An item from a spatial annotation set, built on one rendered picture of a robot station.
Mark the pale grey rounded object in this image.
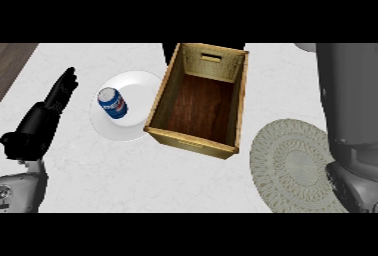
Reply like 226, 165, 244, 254
292, 43, 319, 53

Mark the round beige woven placemat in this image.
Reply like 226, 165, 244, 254
248, 118, 350, 214

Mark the rectangular wicker basket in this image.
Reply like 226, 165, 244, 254
142, 43, 251, 161

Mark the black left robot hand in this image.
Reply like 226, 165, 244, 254
0, 66, 80, 162

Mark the blue and white can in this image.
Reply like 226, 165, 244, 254
96, 86, 130, 120

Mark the white round plate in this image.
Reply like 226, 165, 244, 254
89, 70, 164, 142

